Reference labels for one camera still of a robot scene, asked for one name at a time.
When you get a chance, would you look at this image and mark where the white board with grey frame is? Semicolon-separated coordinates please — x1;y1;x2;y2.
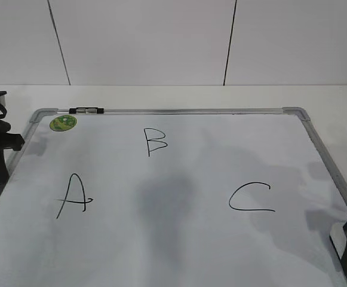
0;108;347;286

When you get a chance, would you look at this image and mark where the round green magnet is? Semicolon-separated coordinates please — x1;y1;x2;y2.
50;115;77;132

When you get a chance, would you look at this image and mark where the white board eraser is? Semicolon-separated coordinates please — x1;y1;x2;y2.
329;224;347;287

